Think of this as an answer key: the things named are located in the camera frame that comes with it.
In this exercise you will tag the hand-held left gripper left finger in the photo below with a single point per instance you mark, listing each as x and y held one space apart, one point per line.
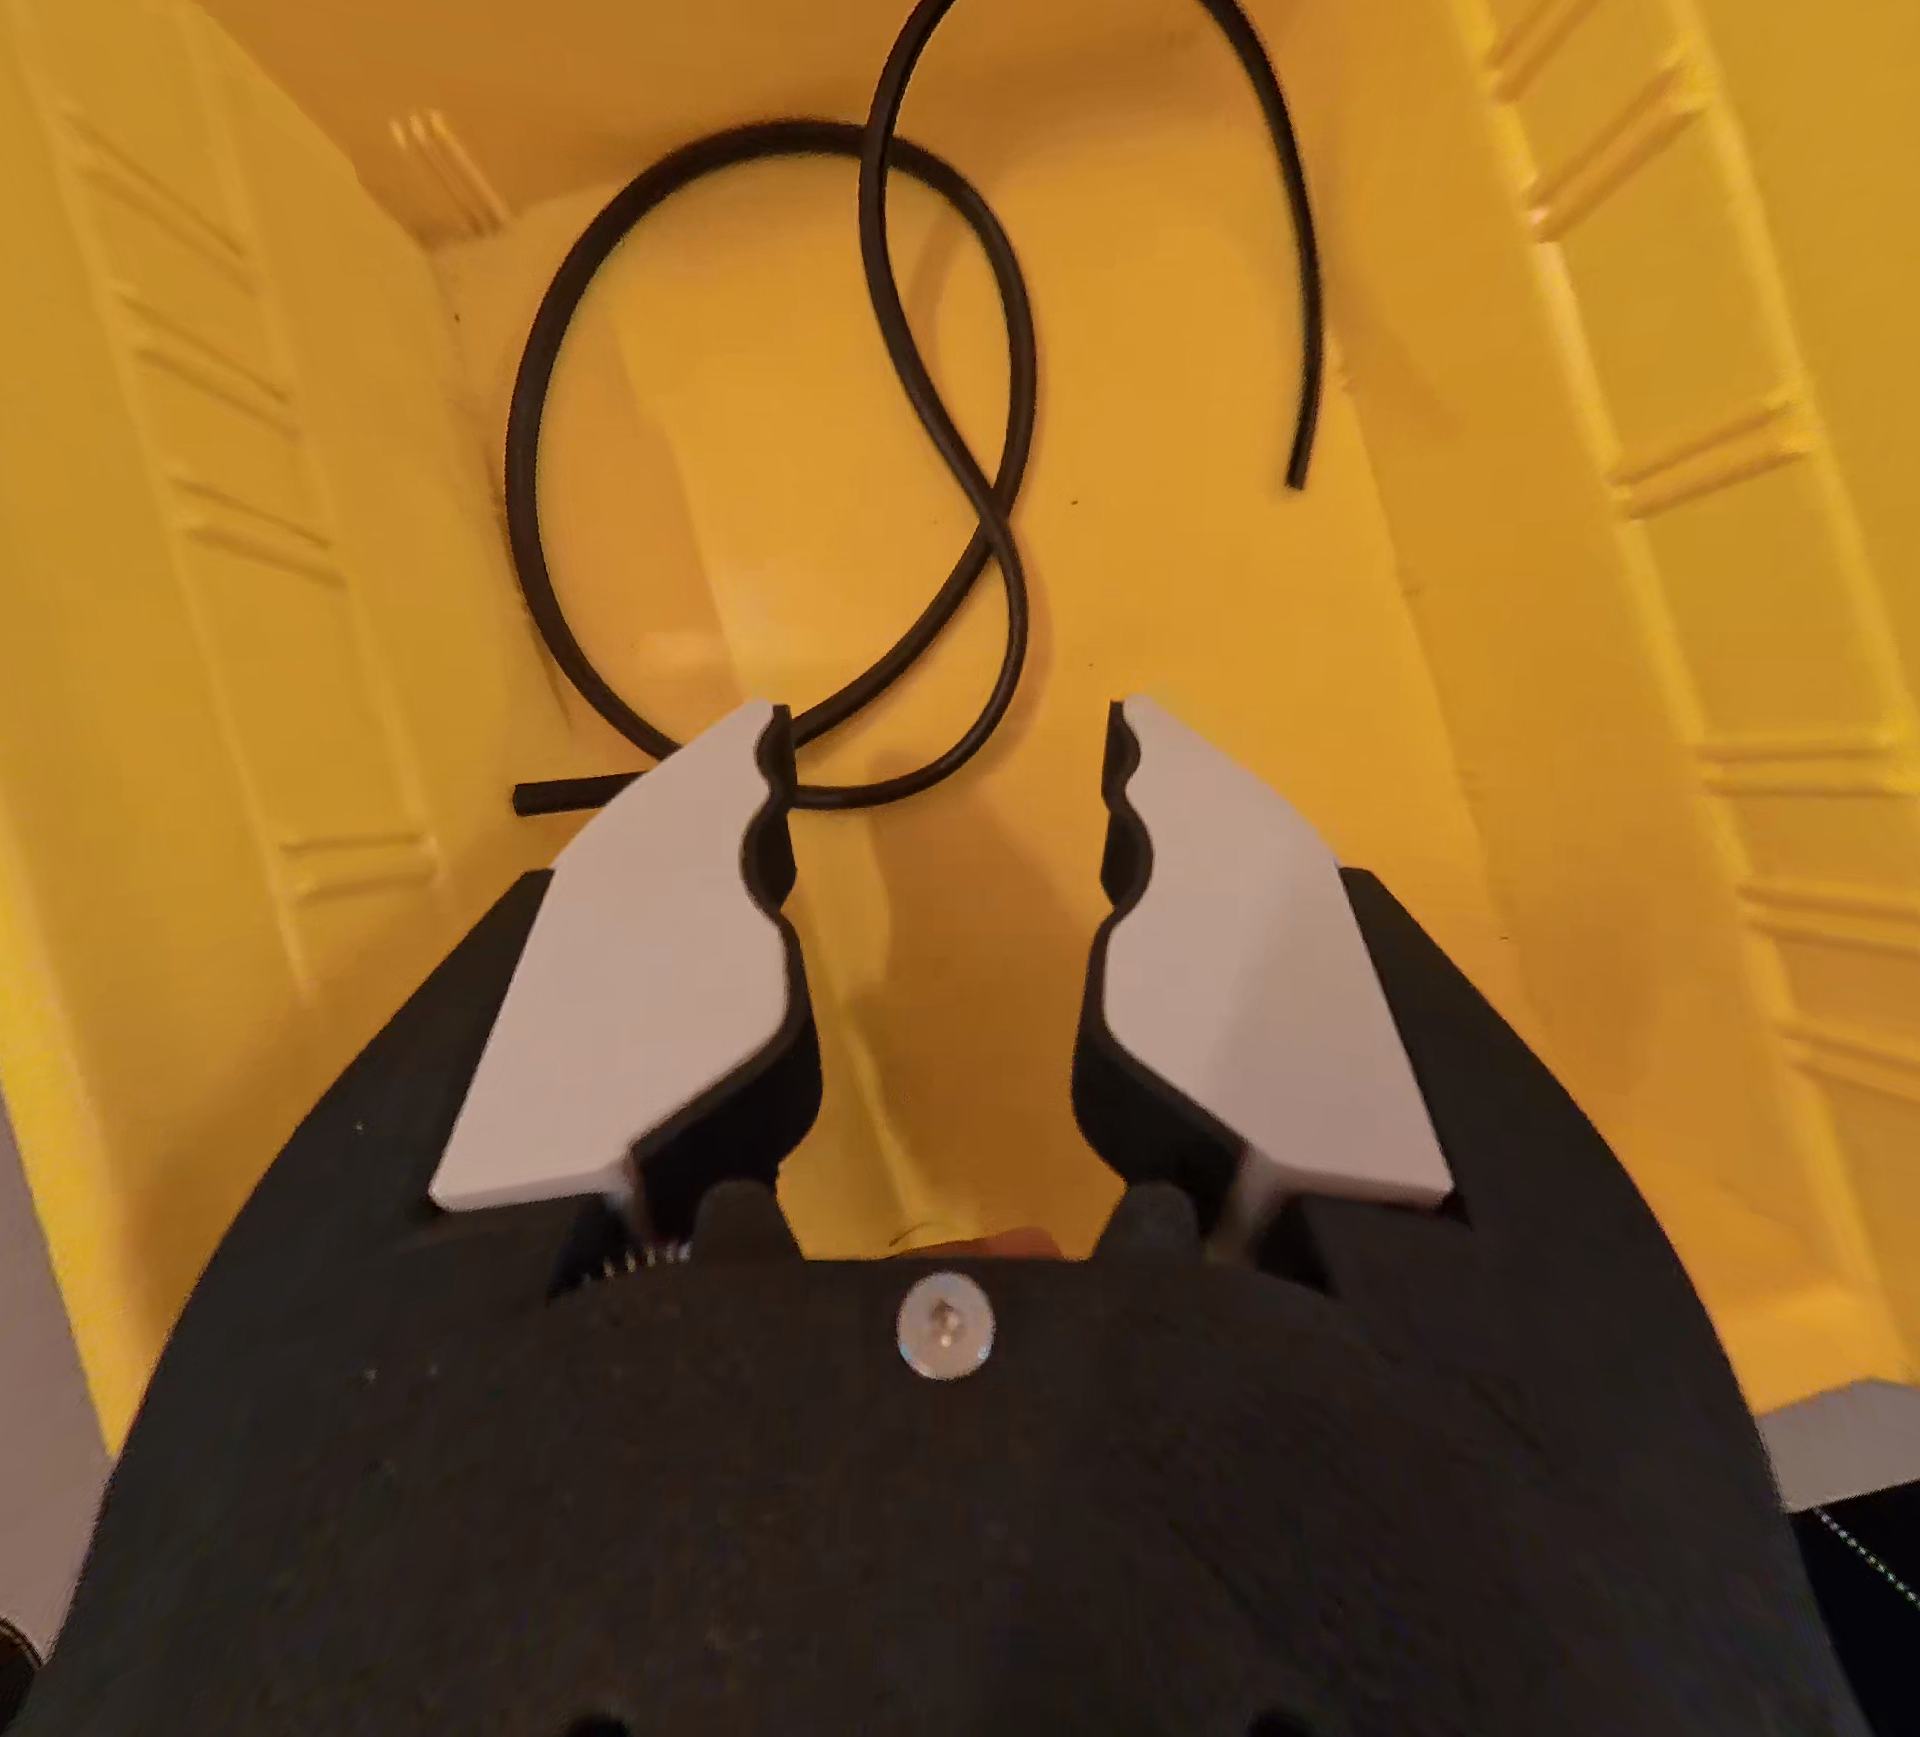
631 987

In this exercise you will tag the yellow plastic bin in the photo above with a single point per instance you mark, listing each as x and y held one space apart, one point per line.
300 117

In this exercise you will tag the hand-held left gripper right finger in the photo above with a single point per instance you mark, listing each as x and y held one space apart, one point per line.
1260 1002

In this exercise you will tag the person's green jacket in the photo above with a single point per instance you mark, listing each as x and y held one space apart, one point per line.
1883 1670

